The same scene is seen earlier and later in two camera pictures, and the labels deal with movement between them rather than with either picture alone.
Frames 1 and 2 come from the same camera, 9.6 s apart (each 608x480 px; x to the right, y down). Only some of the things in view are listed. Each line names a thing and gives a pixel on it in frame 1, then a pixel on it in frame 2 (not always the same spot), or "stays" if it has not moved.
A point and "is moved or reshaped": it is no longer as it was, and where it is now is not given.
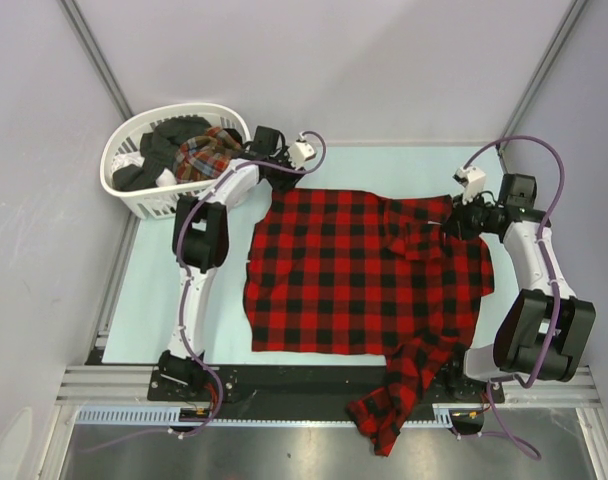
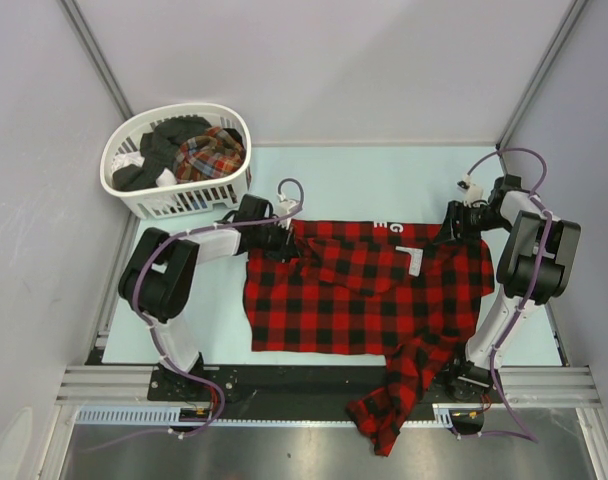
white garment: (165, 177) stays
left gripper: (290, 178) to (286, 249)
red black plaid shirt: (364, 271) is moved or reshaped
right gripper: (457, 223) stays
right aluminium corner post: (567, 25) stays
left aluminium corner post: (98, 56) stays
